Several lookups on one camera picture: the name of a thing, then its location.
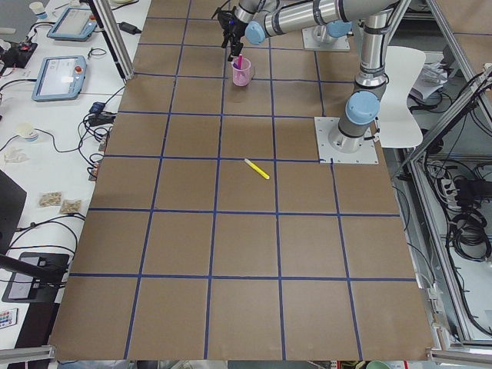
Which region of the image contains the black power adapter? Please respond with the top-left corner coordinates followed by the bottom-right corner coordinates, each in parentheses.
top-left (118, 22), bottom-right (141, 35)

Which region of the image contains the teach pendant near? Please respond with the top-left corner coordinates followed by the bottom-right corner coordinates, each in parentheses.
top-left (32, 55), bottom-right (86, 102)

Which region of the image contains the power strip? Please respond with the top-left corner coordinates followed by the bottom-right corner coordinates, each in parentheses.
top-left (437, 177), bottom-right (458, 201)

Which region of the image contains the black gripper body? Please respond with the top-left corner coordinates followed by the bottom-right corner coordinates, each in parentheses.
top-left (224, 18), bottom-right (246, 45)

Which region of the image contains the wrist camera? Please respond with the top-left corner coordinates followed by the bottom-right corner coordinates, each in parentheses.
top-left (211, 8), bottom-right (235, 30)

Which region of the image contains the white chair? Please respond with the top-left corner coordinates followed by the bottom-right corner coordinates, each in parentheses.
top-left (378, 46), bottom-right (426, 148)

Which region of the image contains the teach pendant far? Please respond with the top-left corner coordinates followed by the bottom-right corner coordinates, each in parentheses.
top-left (47, 8), bottom-right (97, 42)

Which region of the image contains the teach pendant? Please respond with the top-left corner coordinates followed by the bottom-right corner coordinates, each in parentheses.
top-left (47, 8), bottom-right (97, 42)
top-left (32, 55), bottom-right (86, 102)

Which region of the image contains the pink mesh cup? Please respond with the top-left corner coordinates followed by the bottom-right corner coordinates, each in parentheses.
top-left (231, 58), bottom-right (251, 87)

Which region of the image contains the black monitor stand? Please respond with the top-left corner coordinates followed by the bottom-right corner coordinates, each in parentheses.
top-left (1, 172), bottom-right (68, 303)

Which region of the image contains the yellow highlighter pen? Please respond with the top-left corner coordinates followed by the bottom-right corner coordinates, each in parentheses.
top-left (244, 158), bottom-right (270, 180)

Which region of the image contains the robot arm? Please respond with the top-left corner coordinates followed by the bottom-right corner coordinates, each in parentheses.
top-left (213, 0), bottom-right (407, 145)

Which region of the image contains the remote control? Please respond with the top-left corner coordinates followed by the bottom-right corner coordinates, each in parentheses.
top-left (0, 307), bottom-right (18, 329)

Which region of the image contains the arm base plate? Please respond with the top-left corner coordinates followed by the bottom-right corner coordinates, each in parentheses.
top-left (314, 117), bottom-right (379, 165)
top-left (302, 26), bottom-right (350, 52)

